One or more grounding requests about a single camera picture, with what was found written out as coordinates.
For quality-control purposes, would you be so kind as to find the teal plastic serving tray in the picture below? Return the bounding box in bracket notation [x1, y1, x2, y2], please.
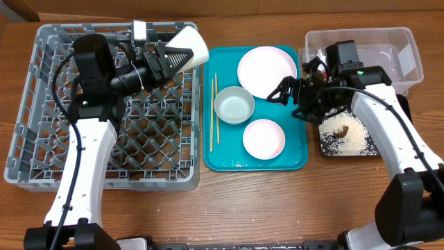
[202, 47, 308, 172]

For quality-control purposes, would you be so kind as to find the grey round bowl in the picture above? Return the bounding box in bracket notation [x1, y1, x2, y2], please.
[217, 86, 255, 124]

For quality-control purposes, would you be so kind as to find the grey plastic dish rack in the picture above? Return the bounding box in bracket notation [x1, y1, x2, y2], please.
[3, 22, 200, 192]

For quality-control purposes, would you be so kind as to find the clear plastic bin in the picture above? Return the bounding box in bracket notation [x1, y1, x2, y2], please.
[299, 27, 424, 96]

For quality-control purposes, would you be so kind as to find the large white round plate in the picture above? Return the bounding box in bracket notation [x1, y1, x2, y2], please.
[237, 46, 298, 99]

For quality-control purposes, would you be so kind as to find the wooden chopstick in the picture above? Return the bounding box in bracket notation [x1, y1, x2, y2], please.
[214, 72, 221, 144]
[210, 79, 214, 152]

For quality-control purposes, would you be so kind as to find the brown food scrap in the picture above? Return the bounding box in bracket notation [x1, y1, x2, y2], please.
[333, 126, 349, 138]

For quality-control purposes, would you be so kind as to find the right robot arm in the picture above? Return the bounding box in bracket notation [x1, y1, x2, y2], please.
[266, 40, 443, 249]

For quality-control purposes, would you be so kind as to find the white rice pile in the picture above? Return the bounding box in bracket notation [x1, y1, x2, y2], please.
[318, 107, 379, 157]

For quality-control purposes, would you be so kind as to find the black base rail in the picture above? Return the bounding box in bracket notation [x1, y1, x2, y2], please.
[116, 235, 348, 250]

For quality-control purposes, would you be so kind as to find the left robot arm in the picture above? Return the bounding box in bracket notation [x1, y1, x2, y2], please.
[24, 31, 209, 249]

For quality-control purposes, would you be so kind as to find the black plastic tray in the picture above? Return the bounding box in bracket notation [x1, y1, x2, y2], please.
[314, 94, 413, 159]

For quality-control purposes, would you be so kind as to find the left wooden chopstick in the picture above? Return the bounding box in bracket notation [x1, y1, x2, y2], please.
[210, 79, 214, 152]

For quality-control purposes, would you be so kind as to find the small pink bowl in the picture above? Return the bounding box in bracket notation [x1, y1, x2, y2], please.
[242, 119, 286, 160]

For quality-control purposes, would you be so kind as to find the white paper cup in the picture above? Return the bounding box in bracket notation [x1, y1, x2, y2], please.
[166, 26, 210, 72]

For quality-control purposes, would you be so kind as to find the crumpled white wrapper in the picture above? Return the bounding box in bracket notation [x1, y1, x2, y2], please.
[313, 49, 327, 65]

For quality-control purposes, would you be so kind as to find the right wooden chopstick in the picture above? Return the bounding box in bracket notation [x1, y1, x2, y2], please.
[214, 72, 221, 144]

